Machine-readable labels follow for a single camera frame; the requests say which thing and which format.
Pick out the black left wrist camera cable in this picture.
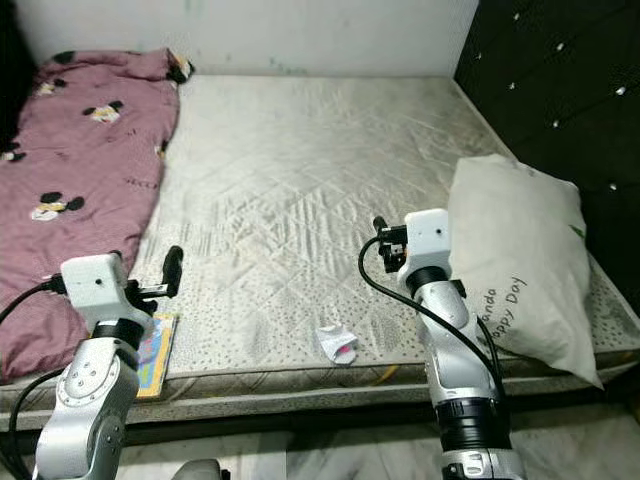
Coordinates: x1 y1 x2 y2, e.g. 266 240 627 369
0 278 67 321

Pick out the white pink sock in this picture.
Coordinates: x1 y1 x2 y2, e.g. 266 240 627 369
315 325 358 366

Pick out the colourful children's book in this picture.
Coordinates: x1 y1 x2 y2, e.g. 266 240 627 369
135 312 179 399

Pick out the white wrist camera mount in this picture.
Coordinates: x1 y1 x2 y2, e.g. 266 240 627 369
395 208 451 286
60 253 146 333

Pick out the beige quilted mattress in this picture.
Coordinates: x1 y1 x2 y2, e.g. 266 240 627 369
0 75 640 421

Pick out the dark tufted headboard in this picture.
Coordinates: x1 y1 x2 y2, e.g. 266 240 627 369
453 0 640 311

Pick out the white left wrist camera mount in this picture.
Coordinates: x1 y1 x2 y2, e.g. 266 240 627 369
60 253 146 333

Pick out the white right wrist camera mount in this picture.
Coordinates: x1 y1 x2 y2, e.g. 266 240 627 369
395 208 451 286

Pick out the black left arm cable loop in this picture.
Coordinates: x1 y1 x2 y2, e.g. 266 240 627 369
5 368 61 480

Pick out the grey left robot leg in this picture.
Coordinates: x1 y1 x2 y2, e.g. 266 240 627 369
172 458 233 480

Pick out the beige pillow with lettering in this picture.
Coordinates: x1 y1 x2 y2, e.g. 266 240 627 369
445 155 616 389

